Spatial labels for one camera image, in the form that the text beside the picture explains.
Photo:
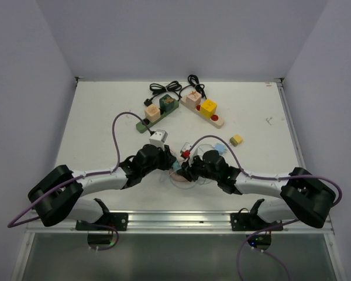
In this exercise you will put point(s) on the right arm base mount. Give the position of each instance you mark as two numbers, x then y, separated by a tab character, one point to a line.
248	220

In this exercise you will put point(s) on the light teal charger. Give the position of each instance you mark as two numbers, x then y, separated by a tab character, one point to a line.
176	167

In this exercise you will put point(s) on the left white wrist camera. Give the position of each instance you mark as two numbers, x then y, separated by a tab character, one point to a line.
158	138

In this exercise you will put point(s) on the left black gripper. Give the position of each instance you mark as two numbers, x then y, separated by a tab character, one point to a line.
167	158

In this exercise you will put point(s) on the dark green cube adapter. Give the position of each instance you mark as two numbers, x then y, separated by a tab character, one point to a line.
166	103

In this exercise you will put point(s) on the aluminium rail frame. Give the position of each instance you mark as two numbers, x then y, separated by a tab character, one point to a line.
172	222

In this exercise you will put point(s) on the light pink cube adapter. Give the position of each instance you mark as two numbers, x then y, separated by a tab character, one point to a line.
193	99

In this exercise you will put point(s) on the pink round socket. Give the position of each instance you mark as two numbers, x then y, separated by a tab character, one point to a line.
178	178

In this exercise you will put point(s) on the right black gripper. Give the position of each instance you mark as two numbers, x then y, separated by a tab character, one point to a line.
187	170

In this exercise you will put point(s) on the yellow cube adapter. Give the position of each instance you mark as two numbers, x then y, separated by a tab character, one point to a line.
208	108

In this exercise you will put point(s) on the light blue charger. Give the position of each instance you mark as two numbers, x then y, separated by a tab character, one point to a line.
220	148

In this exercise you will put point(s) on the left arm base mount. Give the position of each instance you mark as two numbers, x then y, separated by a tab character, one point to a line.
107	221

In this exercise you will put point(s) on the beige wooden power strip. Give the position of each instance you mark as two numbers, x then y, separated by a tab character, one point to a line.
215	120

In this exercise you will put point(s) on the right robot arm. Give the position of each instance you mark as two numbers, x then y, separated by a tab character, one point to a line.
297	195

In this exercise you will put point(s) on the olive yellow charger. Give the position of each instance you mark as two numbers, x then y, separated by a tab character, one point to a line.
235	140

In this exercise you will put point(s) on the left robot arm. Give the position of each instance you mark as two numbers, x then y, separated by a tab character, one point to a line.
58	196

